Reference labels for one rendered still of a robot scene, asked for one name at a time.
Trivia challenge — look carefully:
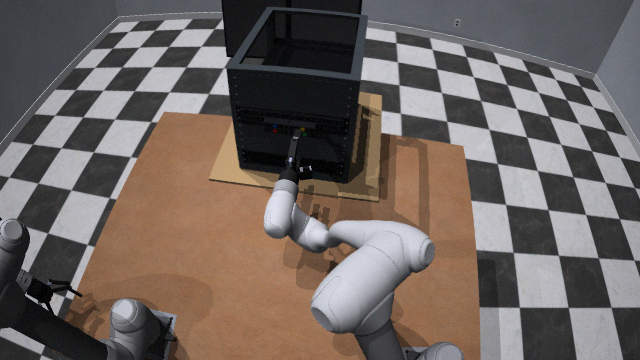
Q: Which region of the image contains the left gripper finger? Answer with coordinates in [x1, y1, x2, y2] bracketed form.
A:
[46, 279, 83, 297]
[44, 295, 55, 315]

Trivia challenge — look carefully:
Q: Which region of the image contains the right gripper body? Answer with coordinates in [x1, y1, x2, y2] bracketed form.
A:
[278, 162, 300, 186]

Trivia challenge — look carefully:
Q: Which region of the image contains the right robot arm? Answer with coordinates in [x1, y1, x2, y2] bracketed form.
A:
[264, 179, 464, 360]

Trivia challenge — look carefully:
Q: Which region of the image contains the dark grey metal rack frame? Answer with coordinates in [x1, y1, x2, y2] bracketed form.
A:
[226, 7, 368, 183]

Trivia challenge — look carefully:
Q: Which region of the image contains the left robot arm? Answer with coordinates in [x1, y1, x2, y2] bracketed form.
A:
[0, 218, 174, 360]

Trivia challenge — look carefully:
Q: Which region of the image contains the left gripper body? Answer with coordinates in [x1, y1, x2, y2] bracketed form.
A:
[27, 278, 53, 303]

